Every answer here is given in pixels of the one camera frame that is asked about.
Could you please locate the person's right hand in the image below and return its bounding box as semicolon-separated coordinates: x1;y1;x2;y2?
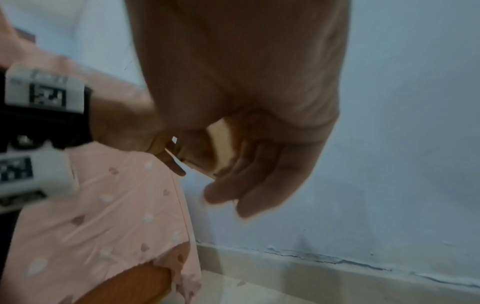
125;0;352;219

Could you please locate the person's left hand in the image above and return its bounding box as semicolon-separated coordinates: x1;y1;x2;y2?
89;97;218;178

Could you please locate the brown cardboard box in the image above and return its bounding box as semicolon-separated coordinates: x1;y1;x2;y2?
176;118;245;179

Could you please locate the left wrist marker band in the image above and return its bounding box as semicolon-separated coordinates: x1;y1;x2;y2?
0;63;94;151

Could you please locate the pink floral bedsheet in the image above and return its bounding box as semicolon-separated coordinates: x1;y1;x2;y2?
0;0;204;304

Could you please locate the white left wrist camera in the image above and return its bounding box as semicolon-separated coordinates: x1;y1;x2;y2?
0;148;81;213

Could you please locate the brown wooden bed frame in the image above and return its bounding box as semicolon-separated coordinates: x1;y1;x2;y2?
72;261;177;304

